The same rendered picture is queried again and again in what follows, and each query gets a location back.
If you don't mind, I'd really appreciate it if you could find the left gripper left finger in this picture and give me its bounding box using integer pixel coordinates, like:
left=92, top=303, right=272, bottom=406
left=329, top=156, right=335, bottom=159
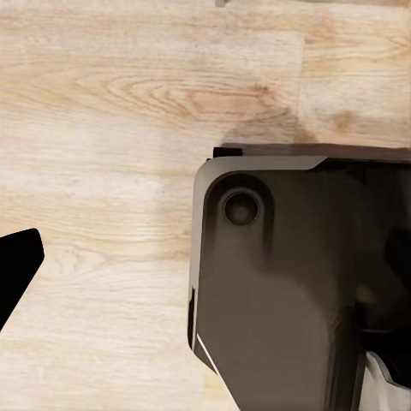
left=0, top=228, right=45, bottom=330

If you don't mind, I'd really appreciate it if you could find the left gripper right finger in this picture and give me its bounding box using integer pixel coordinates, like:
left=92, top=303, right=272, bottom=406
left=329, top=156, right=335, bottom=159
left=384, top=227, right=411, bottom=297

